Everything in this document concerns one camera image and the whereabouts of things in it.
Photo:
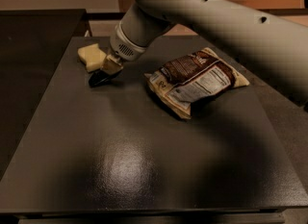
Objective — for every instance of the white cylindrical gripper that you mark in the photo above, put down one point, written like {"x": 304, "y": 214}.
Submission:
{"x": 124, "y": 49}

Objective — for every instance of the black rxbar chocolate wrapper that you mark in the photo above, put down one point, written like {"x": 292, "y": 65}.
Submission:
{"x": 100, "y": 78}

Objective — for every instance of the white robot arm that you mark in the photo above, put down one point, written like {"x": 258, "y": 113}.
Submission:
{"x": 273, "y": 48}

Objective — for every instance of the pale yellow sponge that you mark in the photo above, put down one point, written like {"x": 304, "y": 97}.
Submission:
{"x": 91, "y": 56}

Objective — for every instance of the brown and white chip bag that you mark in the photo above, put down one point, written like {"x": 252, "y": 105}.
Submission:
{"x": 183, "y": 81}

